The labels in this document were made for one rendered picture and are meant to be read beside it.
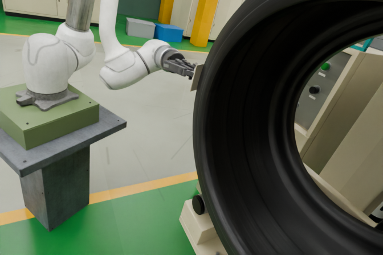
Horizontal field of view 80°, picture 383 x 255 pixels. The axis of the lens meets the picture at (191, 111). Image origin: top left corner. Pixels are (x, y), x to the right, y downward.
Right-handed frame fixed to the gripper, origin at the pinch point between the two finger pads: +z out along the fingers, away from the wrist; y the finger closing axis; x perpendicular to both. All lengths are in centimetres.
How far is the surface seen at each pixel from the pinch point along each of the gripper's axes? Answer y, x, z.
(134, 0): 206, -39, -749
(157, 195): 21, 104, -60
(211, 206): -11.7, 18.3, 28.2
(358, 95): 72, 4, 12
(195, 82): -10.7, -2.4, 13.6
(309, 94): 57, 7, 0
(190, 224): -10.1, 31.4, 21.2
